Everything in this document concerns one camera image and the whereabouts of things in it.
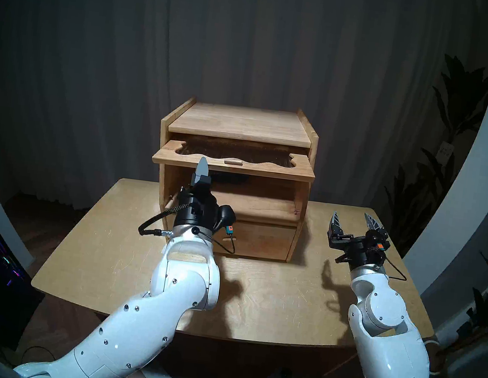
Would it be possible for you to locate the thin black left wrist cable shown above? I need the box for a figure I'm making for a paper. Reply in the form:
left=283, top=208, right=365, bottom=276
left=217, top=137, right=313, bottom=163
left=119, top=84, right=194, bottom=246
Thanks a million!
left=209, top=230, right=238, bottom=255

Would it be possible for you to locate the white paper plant tag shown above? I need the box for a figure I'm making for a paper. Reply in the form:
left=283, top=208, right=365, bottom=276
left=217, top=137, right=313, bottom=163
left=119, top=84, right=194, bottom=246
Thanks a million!
left=435, top=141, right=455, bottom=166

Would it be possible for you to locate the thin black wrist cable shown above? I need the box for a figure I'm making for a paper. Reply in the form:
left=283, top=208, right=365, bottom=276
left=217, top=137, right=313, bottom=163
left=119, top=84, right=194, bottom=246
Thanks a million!
left=209, top=230, right=238, bottom=255
left=381, top=257, right=410, bottom=282

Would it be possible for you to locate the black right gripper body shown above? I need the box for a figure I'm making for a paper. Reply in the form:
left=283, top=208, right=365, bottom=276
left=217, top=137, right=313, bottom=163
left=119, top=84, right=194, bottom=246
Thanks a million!
left=323, top=223, right=394, bottom=273

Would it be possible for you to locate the wooden cabinet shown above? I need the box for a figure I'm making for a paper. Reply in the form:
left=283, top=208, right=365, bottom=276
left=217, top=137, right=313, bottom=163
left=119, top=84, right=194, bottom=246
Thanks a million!
left=145, top=93, right=323, bottom=266

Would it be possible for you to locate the grey curtain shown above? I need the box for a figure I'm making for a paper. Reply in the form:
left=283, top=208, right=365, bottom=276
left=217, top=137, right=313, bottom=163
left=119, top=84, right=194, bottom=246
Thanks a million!
left=0, top=0, right=488, bottom=264

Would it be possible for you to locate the black floor cable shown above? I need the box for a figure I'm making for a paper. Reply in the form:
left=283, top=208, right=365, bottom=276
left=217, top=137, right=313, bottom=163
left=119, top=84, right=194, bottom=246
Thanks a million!
left=0, top=340, right=59, bottom=372

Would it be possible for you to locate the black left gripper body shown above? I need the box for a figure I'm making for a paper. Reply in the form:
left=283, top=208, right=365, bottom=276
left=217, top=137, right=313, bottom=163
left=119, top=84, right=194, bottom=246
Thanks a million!
left=172, top=170, right=240, bottom=236

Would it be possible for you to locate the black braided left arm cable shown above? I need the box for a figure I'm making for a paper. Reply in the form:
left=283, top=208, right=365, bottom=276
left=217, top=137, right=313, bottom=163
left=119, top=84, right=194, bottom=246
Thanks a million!
left=138, top=196, right=191, bottom=241

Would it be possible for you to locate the tall dark leafy plant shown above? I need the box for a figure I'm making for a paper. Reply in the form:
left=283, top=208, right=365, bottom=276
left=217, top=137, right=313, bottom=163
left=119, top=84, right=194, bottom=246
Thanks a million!
left=376, top=49, right=488, bottom=263

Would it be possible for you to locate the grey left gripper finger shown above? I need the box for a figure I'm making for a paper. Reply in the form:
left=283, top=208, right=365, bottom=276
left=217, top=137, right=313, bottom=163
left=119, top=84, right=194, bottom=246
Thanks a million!
left=195, top=156, right=212, bottom=178

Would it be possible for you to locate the wooden flip door ribbed window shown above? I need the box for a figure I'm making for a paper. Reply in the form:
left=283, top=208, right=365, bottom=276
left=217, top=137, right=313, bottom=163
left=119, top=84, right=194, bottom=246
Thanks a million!
left=151, top=136, right=318, bottom=183

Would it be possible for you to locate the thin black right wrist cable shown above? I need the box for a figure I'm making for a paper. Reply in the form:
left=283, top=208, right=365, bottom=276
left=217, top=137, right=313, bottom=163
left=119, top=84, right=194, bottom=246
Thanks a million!
left=381, top=257, right=410, bottom=282

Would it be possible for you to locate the black computer tower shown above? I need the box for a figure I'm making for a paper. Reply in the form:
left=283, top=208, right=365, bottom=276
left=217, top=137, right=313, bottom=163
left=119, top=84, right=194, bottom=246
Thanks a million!
left=0, top=226, right=52, bottom=354

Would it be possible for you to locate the white round plant pot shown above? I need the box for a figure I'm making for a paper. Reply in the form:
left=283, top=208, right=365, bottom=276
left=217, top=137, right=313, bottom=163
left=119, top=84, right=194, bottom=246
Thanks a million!
left=419, top=337, right=449, bottom=377

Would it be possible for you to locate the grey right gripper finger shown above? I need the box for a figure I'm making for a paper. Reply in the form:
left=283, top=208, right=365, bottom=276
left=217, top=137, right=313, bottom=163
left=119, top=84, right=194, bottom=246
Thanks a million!
left=362, top=213, right=386, bottom=232
left=328, top=210, right=345, bottom=237

